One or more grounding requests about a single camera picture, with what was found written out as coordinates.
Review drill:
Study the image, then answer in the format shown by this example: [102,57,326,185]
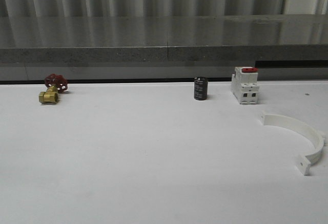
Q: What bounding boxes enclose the white half pipe clamp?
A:
[261,112,325,176]

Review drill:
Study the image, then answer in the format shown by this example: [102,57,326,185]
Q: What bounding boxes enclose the black cylindrical capacitor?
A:
[194,76,208,100]

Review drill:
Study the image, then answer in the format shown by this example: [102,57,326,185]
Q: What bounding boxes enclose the brass valve red handwheel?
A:
[38,73,68,104]

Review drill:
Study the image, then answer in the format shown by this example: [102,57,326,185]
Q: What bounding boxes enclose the grey stone counter ledge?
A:
[0,13,328,81]

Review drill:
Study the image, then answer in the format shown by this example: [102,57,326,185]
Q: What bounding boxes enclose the white circuit breaker red switch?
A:
[231,66,259,105]

